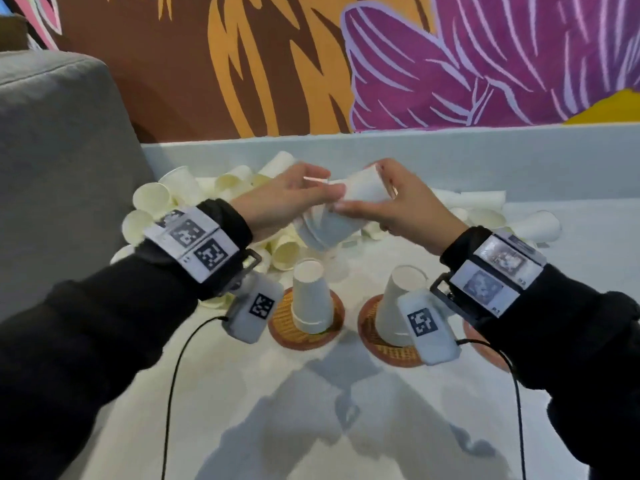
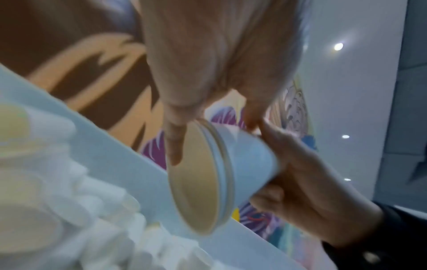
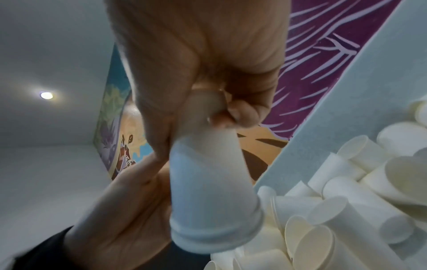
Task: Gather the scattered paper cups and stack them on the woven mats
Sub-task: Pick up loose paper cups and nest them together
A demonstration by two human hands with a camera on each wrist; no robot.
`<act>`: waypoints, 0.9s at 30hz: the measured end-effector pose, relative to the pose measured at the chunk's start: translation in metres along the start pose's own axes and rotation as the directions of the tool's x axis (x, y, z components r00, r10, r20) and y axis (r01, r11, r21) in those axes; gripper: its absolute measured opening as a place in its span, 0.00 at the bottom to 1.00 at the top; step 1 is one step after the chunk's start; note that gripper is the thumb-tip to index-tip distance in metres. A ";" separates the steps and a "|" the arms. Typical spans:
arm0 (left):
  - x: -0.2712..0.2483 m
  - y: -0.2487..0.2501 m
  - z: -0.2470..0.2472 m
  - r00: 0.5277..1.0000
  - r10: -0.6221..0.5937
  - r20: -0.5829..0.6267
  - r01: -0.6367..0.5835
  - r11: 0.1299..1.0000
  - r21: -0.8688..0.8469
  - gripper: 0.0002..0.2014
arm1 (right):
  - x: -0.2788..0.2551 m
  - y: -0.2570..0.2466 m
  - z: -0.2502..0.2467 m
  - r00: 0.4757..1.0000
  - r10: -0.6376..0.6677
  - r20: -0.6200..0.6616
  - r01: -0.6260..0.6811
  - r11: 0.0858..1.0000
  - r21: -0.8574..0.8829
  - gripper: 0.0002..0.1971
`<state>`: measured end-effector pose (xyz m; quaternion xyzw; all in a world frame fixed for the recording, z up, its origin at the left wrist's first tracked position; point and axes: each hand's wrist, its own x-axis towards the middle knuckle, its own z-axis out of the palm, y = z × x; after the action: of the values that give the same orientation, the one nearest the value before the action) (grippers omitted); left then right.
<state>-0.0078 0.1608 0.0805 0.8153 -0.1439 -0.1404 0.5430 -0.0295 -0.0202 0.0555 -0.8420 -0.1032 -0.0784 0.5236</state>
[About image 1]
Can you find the person's right hand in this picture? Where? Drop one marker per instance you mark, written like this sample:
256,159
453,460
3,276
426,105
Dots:
415,212

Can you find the person's right forearm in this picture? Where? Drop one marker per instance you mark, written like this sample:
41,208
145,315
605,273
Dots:
575,354

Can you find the white marker wristband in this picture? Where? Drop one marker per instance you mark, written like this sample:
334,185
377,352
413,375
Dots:
495,272
195,242

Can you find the grey sofa cushion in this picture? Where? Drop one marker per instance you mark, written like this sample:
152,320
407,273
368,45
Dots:
60,169

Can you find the person's left forearm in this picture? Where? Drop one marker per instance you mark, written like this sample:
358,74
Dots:
100,334

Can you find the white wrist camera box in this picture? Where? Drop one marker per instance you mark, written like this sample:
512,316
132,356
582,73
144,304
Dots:
430,329
252,309

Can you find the person's left hand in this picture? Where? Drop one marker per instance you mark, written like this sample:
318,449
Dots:
285,202

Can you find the pile of paper cups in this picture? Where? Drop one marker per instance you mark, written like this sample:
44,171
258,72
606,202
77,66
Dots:
165,194

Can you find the round woven coaster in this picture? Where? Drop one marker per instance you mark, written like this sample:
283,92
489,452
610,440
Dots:
370,344
487,352
282,334

